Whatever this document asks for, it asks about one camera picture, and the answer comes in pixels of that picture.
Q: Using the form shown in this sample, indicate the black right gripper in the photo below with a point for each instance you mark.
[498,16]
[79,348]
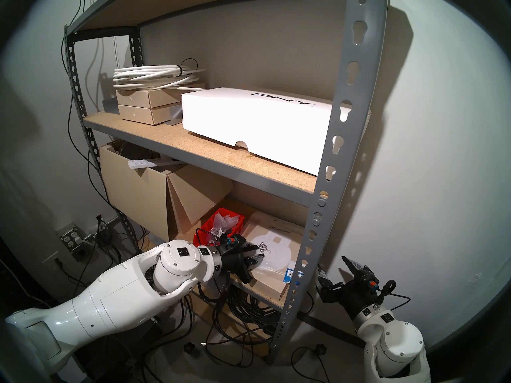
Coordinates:
[355,294]

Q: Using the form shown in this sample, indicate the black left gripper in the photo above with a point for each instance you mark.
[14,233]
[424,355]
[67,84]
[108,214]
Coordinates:
[235,256]

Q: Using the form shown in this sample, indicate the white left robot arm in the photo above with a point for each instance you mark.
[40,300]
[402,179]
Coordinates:
[111,302]

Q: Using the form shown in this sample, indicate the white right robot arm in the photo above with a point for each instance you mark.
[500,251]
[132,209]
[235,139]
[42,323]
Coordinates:
[395,346]

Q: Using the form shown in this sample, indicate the grey metal rack shelf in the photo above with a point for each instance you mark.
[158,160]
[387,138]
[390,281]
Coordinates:
[351,107]

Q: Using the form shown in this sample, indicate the flat beige wrapped box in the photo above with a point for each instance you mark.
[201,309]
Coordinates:
[267,282]

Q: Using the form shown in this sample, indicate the red plastic bin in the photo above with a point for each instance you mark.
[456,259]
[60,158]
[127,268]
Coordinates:
[231,224]

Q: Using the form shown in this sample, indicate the clear plastic bag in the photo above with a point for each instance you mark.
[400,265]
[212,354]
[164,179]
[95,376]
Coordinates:
[223,224]

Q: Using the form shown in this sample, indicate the black floor strip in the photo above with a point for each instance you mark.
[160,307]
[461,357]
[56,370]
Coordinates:
[327,330]

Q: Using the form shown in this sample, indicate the black knob plug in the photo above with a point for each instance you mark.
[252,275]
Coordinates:
[321,349]
[189,347]

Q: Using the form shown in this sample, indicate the open brown cardboard box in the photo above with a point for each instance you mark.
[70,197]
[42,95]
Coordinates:
[135,190]

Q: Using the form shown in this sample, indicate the white PNY box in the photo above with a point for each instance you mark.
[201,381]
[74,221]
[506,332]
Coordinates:
[255,119]

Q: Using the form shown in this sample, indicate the white power strip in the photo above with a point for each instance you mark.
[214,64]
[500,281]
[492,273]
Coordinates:
[143,164]

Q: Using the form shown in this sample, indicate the black power adapter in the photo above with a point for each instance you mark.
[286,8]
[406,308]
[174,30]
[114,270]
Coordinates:
[105,234]

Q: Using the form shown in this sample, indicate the grey metal block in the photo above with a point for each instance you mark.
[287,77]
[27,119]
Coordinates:
[176,115]
[109,106]

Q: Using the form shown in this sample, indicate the black floor box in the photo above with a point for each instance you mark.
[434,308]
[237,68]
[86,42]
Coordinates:
[119,354]

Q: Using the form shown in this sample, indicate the small beige box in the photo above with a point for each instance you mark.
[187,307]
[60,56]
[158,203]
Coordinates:
[139,98]
[139,115]

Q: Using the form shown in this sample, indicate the grey wall power outlet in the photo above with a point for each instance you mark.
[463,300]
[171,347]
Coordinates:
[71,237]

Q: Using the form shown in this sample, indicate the white wall plate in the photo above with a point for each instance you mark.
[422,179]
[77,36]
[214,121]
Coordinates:
[51,261]

